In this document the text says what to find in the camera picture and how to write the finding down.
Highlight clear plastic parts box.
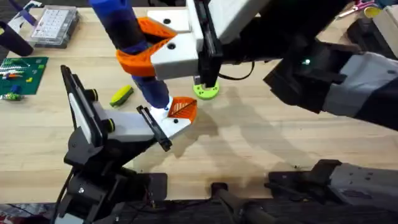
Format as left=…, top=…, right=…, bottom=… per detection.
left=29, top=5, right=80, bottom=49

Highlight black rail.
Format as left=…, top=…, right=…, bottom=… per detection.
left=0, top=198, right=398, bottom=224

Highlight green board with toy blocks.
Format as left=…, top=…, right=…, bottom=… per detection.
left=0, top=56, right=50, bottom=102

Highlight beige box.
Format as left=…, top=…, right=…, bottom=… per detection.
left=372, top=5, right=398, bottom=59

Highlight green disc with holes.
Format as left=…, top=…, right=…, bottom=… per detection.
left=192, top=79, right=220, bottom=101

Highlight yellow green toy corn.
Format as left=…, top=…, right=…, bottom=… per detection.
left=109, top=85, right=135, bottom=109

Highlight dark purple cylinder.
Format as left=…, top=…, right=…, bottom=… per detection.
left=0, top=20, right=35, bottom=57

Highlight left wrist black plate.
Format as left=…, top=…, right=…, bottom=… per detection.
left=60, top=64, right=104, bottom=147

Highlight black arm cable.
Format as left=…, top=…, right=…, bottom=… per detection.
left=51, top=167, right=75, bottom=224

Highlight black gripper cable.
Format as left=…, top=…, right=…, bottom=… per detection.
left=217, top=60, right=256, bottom=82

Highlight yellow tape roll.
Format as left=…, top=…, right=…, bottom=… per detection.
left=363, top=6, right=382, bottom=19

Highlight pink handled scissors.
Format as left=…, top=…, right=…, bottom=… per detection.
left=337, top=0, right=377, bottom=18

